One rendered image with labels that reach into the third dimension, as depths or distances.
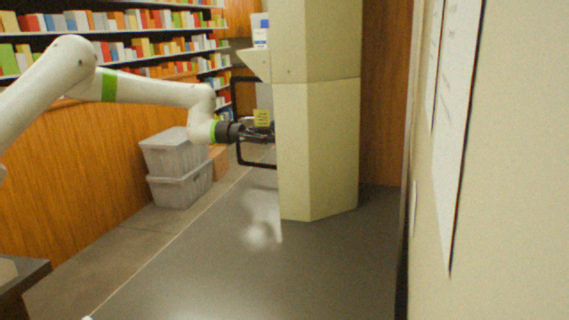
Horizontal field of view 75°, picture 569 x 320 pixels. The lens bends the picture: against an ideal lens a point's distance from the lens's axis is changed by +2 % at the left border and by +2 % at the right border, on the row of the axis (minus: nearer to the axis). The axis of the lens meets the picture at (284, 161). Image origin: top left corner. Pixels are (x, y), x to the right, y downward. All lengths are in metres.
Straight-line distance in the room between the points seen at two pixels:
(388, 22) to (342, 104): 0.38
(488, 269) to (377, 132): 1.34
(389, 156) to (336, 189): 0.34
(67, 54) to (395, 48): 1.06
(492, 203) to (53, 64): 1.16
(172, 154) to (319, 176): 2.31
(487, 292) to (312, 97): 1.00
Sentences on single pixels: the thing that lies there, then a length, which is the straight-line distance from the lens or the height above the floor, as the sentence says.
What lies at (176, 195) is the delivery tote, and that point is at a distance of 3.57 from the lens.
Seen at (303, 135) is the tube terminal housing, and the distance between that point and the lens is 1.16.
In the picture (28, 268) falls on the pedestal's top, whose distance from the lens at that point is 1.36.
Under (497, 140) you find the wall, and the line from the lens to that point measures 0.18.
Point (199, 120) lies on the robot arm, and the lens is 1.45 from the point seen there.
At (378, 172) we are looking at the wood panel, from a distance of 1.56.
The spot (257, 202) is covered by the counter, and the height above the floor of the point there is 0.94.
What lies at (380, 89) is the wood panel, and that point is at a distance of 1.47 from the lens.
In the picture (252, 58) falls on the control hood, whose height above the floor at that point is 1.49.
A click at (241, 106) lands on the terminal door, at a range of 1.60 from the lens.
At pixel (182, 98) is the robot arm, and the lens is 1.44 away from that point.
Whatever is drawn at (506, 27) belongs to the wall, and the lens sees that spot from 0.18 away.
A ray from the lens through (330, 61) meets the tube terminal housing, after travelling 1.16.
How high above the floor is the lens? 1.57
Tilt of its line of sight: 20 degrees down
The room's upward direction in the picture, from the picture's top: 3 degrees counter-clockwise
